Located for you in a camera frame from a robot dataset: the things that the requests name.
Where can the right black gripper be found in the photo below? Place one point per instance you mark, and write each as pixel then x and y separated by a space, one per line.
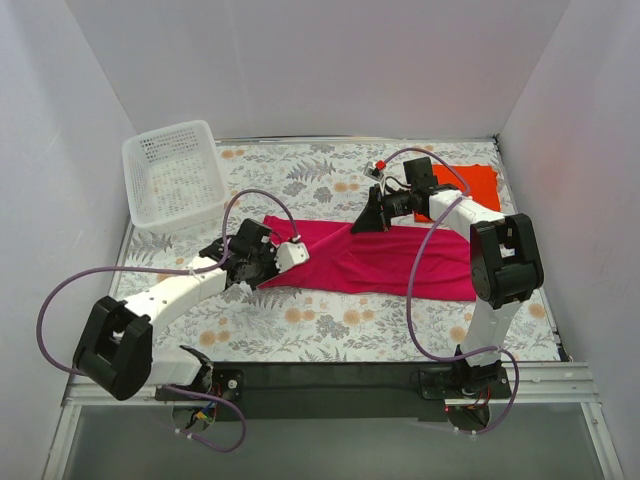
pixel 376 209

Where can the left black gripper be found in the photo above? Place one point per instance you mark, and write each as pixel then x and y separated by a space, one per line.
pixel 258 273

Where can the magenta t shirt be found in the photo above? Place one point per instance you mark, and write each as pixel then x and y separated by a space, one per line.
pixel 380 262

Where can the white plastic basket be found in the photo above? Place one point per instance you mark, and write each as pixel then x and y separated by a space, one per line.
pixel 174 177

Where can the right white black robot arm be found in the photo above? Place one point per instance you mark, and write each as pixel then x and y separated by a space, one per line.
pixel 505 270

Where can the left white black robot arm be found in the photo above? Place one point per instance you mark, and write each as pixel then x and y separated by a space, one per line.
pixel 116 348

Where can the floral table mat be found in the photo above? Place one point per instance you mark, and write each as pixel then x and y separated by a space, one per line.
pixel 321 181

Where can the folded orange t shirt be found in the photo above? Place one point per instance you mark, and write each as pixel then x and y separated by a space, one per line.
pixel 482 180

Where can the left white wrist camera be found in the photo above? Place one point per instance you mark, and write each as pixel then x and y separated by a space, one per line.
pixel 290 255

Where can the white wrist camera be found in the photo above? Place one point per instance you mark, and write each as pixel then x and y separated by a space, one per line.
pixel 375 170
pixel 290 255

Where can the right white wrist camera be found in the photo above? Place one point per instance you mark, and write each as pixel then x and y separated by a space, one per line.
pixel 375 170

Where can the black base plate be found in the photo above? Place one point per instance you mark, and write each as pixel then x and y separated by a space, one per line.
pixel 296 391

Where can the aluminium frame rail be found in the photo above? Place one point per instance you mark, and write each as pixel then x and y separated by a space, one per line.
pixel 540 382

